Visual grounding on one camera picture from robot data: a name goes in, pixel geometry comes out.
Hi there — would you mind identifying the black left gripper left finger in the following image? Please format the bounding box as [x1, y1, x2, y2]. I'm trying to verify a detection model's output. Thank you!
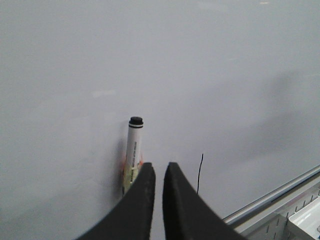
[78, 162, 156, 240]

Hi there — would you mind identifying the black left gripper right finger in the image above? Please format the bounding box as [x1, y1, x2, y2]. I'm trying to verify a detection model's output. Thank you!
[162, 162, 245, 240]

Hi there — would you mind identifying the white whiteboard marker pen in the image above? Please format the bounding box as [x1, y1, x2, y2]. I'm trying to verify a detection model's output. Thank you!
[125, 116, 144, 183]

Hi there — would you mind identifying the large white whiteboard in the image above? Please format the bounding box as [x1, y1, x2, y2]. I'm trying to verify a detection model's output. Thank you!
[0, 0, 320, 240]

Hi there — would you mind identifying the black drawn marker line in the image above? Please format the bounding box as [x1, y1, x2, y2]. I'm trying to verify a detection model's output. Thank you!
[196, 153, 204, 195]

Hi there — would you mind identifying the white perforated metal panel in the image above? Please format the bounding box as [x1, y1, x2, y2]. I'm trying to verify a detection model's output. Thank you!
[224, 176, 320, 240]

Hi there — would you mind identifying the white plastic tray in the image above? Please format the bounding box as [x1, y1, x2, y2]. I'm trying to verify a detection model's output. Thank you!
[287, 202, 320, 240]

